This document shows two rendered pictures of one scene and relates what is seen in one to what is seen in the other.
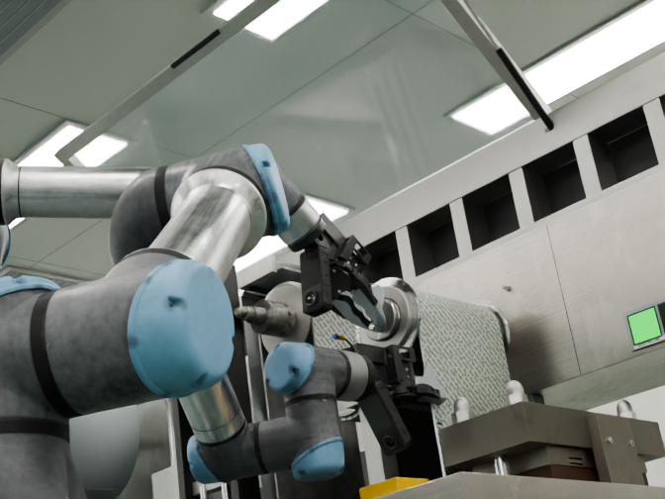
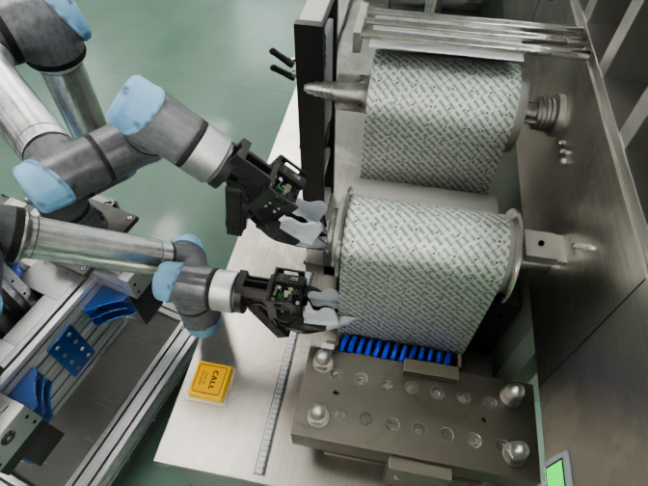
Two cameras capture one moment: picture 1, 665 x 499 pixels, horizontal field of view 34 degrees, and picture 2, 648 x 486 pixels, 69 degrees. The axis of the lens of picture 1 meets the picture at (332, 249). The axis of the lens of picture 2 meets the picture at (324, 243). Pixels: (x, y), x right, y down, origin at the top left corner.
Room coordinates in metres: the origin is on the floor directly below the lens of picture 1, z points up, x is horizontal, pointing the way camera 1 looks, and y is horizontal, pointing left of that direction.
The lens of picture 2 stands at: (1.51, -0.46, 1.83)
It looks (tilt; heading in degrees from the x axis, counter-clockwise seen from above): 52 degrees down; 59
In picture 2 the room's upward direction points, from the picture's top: straight up
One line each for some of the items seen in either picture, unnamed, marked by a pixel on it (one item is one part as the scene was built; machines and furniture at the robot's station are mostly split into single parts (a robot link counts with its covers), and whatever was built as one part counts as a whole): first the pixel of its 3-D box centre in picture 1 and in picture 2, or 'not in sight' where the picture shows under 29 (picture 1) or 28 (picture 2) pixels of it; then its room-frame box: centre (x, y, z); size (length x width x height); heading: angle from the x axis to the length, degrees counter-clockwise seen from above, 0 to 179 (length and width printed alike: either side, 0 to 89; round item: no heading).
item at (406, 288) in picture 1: (387, 320); (344, 232); (1.78, -0.07, 1.25); 0.15 x 0.01 x 0.15; 48
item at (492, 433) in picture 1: (557, 443); (413, 414); (1.78, -0.32, 1.00); 0.40 x 0.16 x 0.06; 138
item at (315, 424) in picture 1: (304, 441); (198, 305); (1.54, 0.08, 1.01); 0.11 x 0.08 x 0.11; 79
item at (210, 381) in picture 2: (395, 492); (210, 381); (1.50, -0.04, 0.91); 0.07 x 0.07 x 0.02; 48
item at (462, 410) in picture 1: (462, 411); (322, 358); (1.69, -0.16, 1.05); 0.04 x 0.04 x 0.04
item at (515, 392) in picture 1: (516, 394); (317, 413); (1.63, -0.24, 1.05); 0.04 x 0.04 x 0.04
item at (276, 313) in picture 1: (272, 318); (354, 93); (1.93, 0.13, 1.33); 0.06 x 0.06 x 0.06; 48
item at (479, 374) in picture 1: (473, 395); (405, 319); (1.83, -0.20, 1.11); 0.23 x 0.01 x 0.18; 138
